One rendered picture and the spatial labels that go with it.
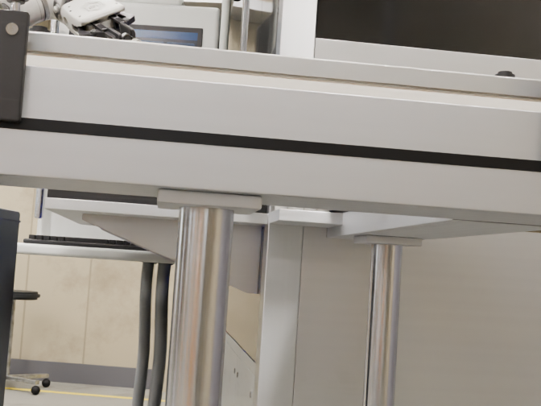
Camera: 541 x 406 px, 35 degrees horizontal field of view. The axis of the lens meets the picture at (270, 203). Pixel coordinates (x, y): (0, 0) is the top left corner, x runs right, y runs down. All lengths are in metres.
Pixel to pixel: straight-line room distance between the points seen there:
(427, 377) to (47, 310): 4.12
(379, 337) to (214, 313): 0.64
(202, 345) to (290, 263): 0.81
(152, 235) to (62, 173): 0.92
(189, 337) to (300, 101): 0.23
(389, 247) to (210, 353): 0.65
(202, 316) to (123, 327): 4.65
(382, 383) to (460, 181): 0.66
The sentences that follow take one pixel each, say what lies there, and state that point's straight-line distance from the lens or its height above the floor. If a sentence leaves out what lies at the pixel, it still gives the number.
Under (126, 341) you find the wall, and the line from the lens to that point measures 5.40.
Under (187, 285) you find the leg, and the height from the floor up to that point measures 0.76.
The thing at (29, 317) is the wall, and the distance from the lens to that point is 5.58.
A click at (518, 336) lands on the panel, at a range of 1.68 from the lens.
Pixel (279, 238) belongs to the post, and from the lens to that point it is 1.55.
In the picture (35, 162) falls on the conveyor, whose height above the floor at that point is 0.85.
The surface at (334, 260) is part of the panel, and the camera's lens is 1.57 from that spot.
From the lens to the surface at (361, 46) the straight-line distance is 1.63.
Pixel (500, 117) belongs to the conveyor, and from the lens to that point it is 0.78.
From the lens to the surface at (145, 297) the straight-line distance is 2.64.
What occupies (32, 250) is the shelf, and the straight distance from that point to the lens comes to 2.38.
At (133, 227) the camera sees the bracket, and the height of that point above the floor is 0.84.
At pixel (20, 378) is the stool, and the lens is 5.09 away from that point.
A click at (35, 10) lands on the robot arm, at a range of 1.82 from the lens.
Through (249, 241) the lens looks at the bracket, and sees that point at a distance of 1.65.
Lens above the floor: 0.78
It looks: 4 degrees up
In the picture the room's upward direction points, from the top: 4 degrees clockwise
